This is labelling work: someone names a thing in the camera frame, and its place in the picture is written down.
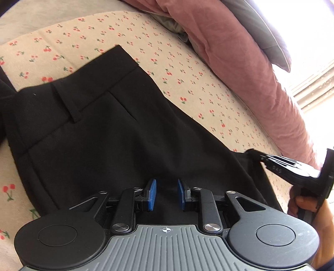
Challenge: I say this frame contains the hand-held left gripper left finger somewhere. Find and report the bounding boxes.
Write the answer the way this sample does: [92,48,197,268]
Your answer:
[68,178,158,233]

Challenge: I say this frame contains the pink and grey pillow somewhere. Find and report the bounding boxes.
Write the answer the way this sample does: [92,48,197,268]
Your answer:
[222,0,292,73]

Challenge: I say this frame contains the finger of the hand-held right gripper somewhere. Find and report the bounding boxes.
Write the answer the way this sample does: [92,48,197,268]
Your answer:
[245,148,303,183]

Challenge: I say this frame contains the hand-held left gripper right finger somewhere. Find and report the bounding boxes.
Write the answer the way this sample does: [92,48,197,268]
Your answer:
[177,178,264,233]

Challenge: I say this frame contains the pink duvet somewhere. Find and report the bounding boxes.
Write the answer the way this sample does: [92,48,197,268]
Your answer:
[125,0,321,169]

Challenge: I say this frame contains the person's right forearm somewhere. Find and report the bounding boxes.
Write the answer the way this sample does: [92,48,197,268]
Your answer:
[317,257,334,271]

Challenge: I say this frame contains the black pants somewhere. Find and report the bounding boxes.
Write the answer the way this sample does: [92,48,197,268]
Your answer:
[0,45,283,235]

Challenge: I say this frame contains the person's right hand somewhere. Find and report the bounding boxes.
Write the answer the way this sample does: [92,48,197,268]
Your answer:
[288,193,334,262]

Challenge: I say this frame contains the bright window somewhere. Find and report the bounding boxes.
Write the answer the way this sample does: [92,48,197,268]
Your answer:
[261,0,334,111]

